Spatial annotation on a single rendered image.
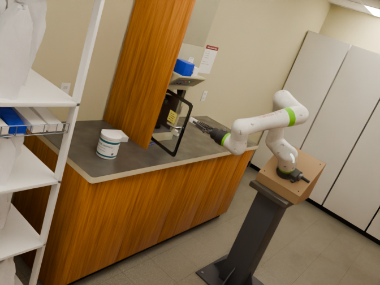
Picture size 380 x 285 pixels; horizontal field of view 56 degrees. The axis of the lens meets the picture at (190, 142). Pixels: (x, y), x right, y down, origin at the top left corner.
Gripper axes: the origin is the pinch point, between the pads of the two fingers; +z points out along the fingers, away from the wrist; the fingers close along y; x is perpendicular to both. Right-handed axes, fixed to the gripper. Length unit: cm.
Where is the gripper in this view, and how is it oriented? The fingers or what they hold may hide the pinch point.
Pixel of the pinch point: (194, 121)
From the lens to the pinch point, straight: 229.9
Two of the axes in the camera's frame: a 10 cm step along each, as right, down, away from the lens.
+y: -6.0, 0.9, -7.9
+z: -7.3, -4.6, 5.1
